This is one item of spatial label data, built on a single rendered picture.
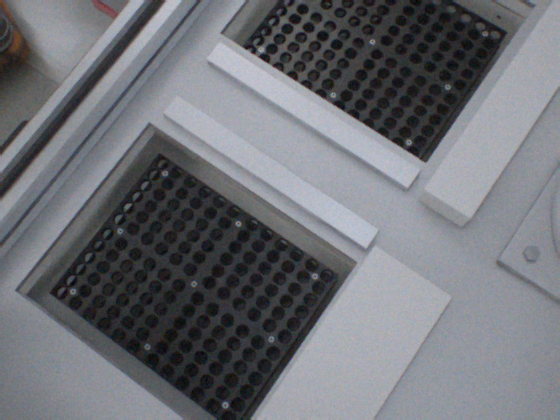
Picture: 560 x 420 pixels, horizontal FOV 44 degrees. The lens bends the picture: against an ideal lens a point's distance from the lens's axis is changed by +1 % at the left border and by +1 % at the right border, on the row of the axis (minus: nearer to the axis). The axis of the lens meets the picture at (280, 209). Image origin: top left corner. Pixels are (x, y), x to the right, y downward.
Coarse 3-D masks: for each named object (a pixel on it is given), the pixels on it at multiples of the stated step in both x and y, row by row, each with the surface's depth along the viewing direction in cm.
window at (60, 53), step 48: (0, 0) 47; (48, 0) 51; (96, 0) 57; (144, 0) 63; (0, 48) 50; (48, 48) 55; (96, 48) 61; (0, 96) 53; (48, 96) 59; (0, 144) 57
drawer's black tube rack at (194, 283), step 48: (192, 192) 70; (144, 240) 72; (192, 240) 72; (240, 240) 71; (96, 288) 68; (144, 288) 68; (192, 288) 67; (240, 288) 67; (288, 288) 67; (144, 336) 70; (192, 336) 69; (240, 336) 69; (288, 336) 69; (192, 384) 65; (240, 384) 65
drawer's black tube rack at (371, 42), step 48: (336, 0) 75; (384, 0) 75; (288, 48) 74; (336, 48) 77; (384, 48) 73; (432, 48) 73; (480, 48) 73; (336, 96) 72; (384, 96) 72; (432, 96) 72; (432, 144) 74
